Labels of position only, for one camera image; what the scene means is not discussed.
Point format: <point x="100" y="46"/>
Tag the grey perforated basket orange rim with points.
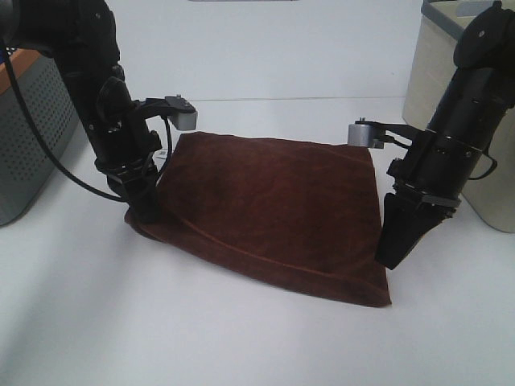
<point x="25" y="168"/>

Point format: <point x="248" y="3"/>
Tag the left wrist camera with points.
<point x="177" y="110"/>

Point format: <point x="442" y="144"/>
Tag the beige basket grey rim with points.
<point x="442" y="23"/>

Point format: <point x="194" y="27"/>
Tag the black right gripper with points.
<point x="409" y="214"/>

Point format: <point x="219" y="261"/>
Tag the brown towel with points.
<point x="301" y="216"/>

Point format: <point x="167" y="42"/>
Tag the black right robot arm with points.
<point x="441" y="158"/>

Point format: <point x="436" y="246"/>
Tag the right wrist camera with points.
<point x="374" y="135"/>

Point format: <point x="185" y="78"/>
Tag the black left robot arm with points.
<point x="80" y="36"/>

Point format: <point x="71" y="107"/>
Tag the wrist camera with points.
<point x="177" y="110"/>
<point x="374" y="135"/>

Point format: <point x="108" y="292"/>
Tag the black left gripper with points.
<point x="135" y="182"/>

